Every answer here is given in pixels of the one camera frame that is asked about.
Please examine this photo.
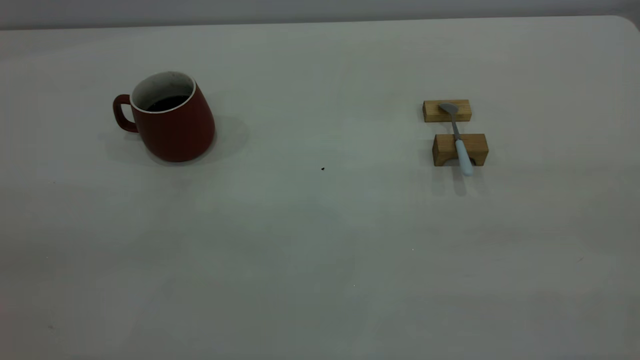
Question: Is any metal spoon light blue handle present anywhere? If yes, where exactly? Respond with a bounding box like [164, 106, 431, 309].
[438, 102, 474, 177]

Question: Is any red ceramic mug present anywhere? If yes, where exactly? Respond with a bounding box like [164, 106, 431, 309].
[113, 71, 216, 163]

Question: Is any flat rectangular wooden block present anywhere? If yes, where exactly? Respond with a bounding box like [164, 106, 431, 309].
[423, 99, 473, 123]

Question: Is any arched wooden block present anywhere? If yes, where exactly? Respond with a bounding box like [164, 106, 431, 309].
[432, 133, 489, 167]

